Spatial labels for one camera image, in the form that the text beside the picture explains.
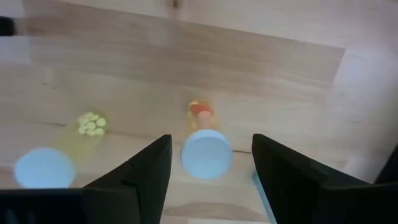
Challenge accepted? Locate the orange-yellow toy top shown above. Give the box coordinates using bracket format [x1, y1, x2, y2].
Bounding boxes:
[180, 99, 234, 180]

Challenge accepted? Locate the yellow-green toy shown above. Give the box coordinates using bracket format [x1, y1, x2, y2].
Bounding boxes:
[12, 110, 108, 190]

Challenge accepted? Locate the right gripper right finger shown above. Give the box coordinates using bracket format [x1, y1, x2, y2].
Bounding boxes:
[251, 133, 371, 224]

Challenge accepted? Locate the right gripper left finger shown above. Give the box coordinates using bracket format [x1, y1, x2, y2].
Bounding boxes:
[83, 134, 173, 224]

